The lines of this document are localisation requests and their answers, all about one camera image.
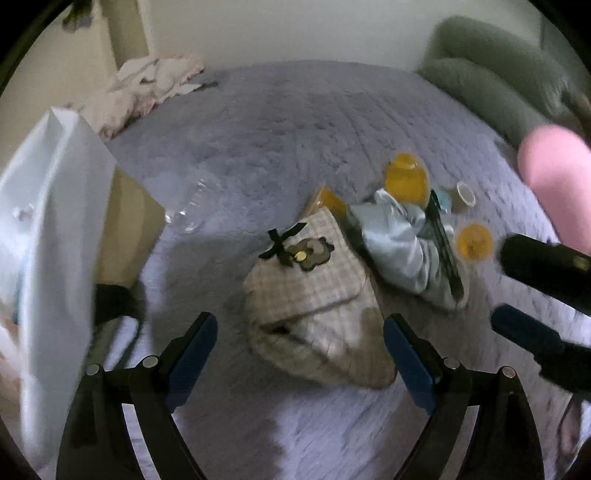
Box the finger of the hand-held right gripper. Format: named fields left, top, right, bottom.
left=500, top=233, right=591, bottom=317
left=490, top=304, right=591, bottom=393

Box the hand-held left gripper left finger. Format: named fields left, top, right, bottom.
left=55, top=312, right=218, bottom=480

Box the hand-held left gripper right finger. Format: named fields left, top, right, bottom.
left=383, top=314, right=546, bottom=480

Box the yellow plastic cup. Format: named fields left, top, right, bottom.
left=457, top=223, right=495, bottom=261

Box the person's right forearm pink sleeve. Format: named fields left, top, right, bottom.
left=517, top=126, right=591, bottom=257

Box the black comb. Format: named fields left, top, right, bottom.
left=425, top=189, right=465, bottom=300

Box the small white cup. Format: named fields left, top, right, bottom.
left=447, top=181, right=477, bottom=214

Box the plaid pouch with black bow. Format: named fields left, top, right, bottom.
left=243, top=209, right=398, bottom=389

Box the light blue cloth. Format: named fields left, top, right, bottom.
left=347, top=188, right=469, bottom=311

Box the white paper bag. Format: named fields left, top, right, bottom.
left=0, top=107, right=122, bottom=467

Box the green pillow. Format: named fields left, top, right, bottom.
left=418, top=16, right=591, bottom=148

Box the floral pink cloth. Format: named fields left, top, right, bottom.
left=76, top=54, right=218, bottom=139

